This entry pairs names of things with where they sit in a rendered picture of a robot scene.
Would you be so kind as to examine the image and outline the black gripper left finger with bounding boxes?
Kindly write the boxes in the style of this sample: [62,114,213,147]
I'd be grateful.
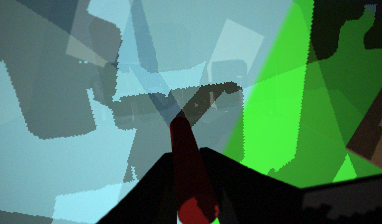
[95,152,177,224]

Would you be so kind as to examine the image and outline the dark red peg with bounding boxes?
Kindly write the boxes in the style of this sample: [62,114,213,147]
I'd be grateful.
[170,117,219,224]

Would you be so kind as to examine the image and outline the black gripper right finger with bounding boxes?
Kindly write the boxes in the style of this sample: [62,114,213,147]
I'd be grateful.
[199,147,382,224]

